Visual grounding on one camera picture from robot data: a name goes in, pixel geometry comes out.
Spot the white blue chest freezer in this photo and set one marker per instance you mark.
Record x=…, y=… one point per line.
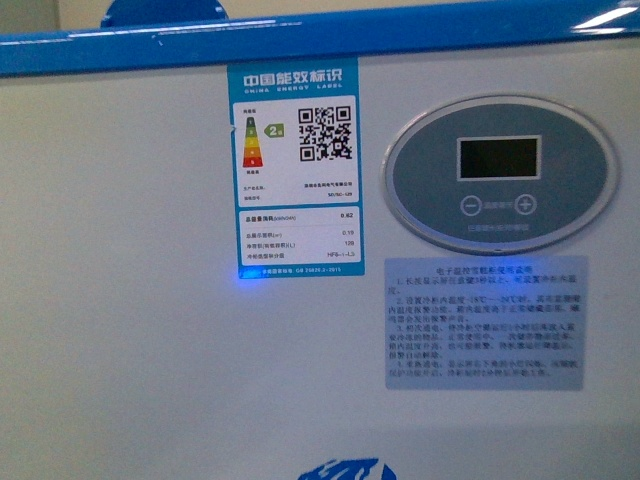
x=132, y=349

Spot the grey instruction sticker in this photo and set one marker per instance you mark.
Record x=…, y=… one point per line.
x=513, y=323

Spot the blue energy label sticker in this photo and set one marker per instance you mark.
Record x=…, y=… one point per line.
x=297, y=168

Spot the oval grey control panel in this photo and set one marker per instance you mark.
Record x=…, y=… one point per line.
x=499, y=174

